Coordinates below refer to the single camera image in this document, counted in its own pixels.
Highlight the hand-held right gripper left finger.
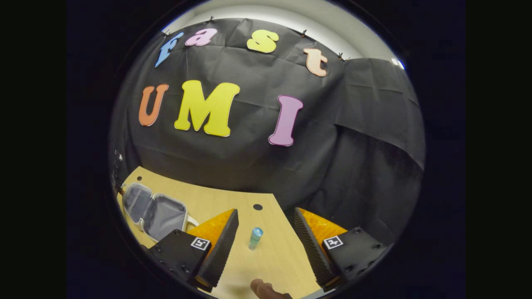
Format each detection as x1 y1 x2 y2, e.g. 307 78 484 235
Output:
148 209 240 293

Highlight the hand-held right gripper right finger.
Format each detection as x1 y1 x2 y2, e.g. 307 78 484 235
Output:
294 208 394 292

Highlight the blue skin care bottle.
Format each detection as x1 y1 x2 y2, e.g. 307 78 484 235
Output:
248 227 264 250

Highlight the white suitcase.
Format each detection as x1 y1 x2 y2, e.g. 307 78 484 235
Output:
121 183 200 244

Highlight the black backdrop cloth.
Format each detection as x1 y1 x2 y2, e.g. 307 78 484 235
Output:
109 17 426 245

